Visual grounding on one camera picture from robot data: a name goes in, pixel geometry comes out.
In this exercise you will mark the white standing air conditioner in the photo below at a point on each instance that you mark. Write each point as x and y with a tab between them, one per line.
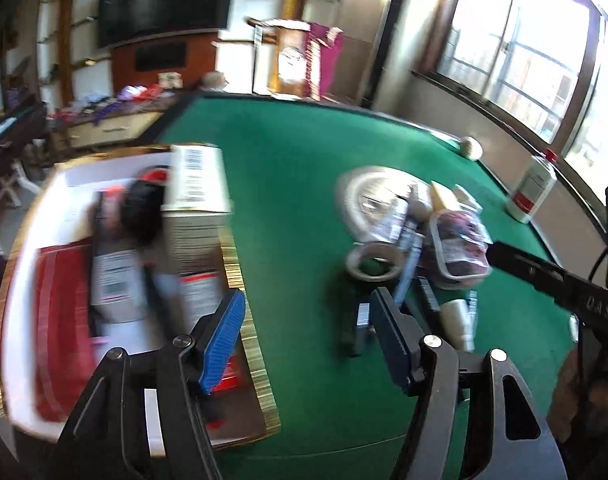
399	35

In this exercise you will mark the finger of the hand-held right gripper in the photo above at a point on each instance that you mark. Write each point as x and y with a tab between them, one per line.
549	285

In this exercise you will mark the white textured ball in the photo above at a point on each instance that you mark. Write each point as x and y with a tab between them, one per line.
470	147

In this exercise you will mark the white gold-edged tray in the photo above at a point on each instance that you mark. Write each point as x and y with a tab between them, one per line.
39	220

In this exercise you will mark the white tube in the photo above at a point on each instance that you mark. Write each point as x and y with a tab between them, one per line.
456	322

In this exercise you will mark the masking tape roll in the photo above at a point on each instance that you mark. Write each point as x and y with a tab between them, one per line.
371	262

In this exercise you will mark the cream low cabinet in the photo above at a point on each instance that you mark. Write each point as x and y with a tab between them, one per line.
114	127

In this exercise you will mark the large window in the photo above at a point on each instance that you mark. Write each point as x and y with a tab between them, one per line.
524	40

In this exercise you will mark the black stapler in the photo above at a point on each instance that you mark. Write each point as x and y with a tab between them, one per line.
354	330

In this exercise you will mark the white barcode carton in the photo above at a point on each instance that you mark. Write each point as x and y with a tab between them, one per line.
116	285

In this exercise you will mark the large white medicine box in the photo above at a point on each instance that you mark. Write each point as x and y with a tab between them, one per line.
194	200

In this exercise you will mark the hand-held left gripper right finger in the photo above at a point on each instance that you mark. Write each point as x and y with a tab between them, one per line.
391	340

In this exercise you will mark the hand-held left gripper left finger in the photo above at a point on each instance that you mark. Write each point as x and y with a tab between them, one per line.
223	340

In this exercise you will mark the grey round disc black rim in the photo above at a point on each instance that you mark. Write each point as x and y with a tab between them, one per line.
369	190

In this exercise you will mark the person's right hand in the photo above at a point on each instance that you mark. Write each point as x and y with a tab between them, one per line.
569	395

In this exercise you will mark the magenta fringed cloth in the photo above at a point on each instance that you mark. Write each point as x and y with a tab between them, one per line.
326	60

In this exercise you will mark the red white carton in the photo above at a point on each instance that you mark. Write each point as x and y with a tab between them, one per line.
201	300

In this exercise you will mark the cream rectangular block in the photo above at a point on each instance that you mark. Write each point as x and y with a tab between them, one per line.
446	196

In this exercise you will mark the small black wall panel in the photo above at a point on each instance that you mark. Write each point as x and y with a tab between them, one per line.
161	56

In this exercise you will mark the dark wooden furniture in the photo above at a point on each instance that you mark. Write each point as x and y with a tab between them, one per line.
9	130

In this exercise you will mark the clear plastic container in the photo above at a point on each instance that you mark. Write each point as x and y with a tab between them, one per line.
459	245

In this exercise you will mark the red foil packet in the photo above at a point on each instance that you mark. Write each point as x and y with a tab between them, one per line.
64	330

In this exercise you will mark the black flat television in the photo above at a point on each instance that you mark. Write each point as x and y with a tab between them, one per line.
164	0

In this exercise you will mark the blue pen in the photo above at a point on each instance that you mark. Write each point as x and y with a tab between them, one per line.
409	260

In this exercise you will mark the white bottle red label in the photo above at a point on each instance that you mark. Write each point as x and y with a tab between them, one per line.
531	190

